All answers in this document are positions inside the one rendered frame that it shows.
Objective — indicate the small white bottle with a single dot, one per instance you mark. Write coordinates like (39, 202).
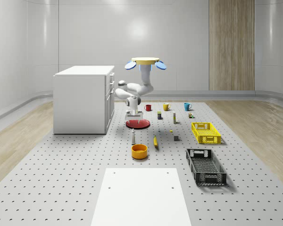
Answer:
(133, 137)

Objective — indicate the blue mug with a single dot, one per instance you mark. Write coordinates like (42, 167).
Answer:
(186, 107)

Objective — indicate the red mug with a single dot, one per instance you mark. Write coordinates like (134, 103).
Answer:
(147, 108)

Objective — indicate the red plate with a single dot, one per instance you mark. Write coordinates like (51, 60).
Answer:
(142, 124)

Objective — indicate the yellow carton box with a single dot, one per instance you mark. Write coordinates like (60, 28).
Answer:
(174, 117)

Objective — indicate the puzzle cube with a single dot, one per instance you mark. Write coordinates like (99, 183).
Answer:
(190, 115)

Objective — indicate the flat-sided can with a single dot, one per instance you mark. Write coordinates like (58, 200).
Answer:
(159, 115)

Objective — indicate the white board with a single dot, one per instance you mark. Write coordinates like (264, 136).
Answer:
(141, 200)

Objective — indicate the dark grey basket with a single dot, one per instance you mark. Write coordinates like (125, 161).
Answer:
(210, 179)

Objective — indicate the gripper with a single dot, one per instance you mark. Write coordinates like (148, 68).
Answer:
(134, 116)

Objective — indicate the banana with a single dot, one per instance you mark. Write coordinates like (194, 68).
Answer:
(155, 141)

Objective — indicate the yellow bowl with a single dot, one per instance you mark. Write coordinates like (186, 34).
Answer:
(139, 154)

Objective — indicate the yellow mug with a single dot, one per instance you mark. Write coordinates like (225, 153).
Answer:
(165, 107)

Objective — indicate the grey cube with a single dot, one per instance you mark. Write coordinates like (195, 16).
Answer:
(176, 138)

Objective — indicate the white cabinet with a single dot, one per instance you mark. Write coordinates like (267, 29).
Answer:
(80, 103)

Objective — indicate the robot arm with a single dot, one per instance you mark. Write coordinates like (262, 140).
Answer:
(145, 88)

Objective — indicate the yellow basket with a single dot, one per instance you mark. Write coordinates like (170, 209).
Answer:
(208, 139)

